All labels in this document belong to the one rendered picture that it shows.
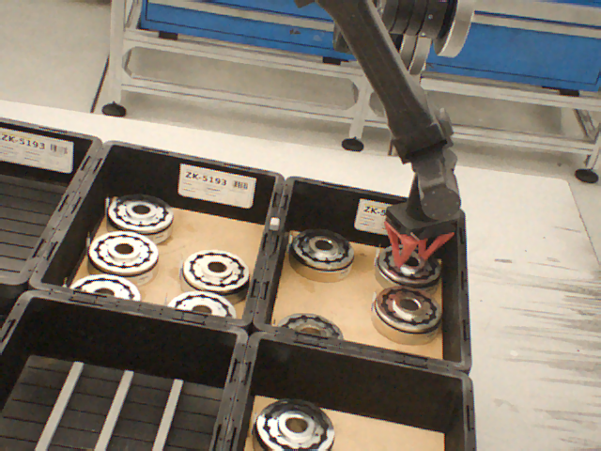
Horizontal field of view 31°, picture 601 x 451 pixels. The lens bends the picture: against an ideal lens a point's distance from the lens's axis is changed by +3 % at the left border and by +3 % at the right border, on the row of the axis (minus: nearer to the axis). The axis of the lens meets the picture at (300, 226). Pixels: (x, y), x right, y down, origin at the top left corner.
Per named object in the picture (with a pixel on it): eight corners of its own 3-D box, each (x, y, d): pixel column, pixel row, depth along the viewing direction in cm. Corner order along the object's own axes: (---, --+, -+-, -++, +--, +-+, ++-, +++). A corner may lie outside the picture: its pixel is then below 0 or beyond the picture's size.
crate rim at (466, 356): (285, 185, 174) (286, 173, 173) (462, 219, 174) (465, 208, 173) (248, 342, 141) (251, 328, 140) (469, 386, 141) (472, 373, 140)
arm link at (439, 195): (442, 101, 155) (388, 123, 157) (451, 141, 145) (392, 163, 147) (470, 165, 161) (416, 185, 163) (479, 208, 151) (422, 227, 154)
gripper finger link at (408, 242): (434, 272, 168) (448, 224, 163) (398, 281, 165) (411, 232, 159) (409, 247, 173) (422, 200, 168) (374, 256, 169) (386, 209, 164)
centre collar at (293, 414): (278, 411, 138) (279, 407, 138) (315, 416, 138) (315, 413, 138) (275, 439, 134) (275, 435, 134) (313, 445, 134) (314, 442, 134)
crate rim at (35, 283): (105, 149, 174) (105, 137, 173) (284, 185, 174) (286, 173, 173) (23, 301, 141) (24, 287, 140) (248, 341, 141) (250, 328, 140)
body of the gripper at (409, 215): (458, 226, 165) (470, 187, 161) (407, 240, 160) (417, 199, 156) (434, 205, 169) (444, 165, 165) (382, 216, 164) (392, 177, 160)
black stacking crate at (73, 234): (103, 198, 179) (106, 141, 173) (274, 231, 179) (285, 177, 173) (24, 354, 147) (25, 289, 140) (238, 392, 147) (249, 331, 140)
